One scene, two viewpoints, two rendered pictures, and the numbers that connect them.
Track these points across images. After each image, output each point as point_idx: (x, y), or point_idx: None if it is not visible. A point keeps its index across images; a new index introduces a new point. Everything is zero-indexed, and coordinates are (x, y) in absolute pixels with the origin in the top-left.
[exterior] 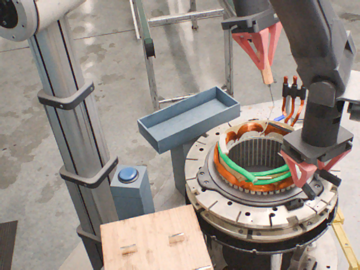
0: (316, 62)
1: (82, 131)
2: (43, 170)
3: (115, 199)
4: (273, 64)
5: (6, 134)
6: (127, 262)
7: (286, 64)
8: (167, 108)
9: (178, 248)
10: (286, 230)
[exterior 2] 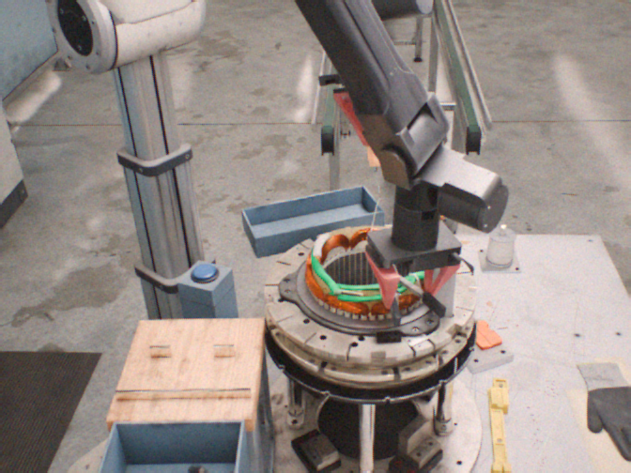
0: (377, 121)
1: (165, 210)
2: None
3: (182, 304)
4: (533, 203)
5: (121, 235)
6: (154, 367)
7: (554, 207)
8: (286, 203)
9: (223, 363)
10: (371, 371)
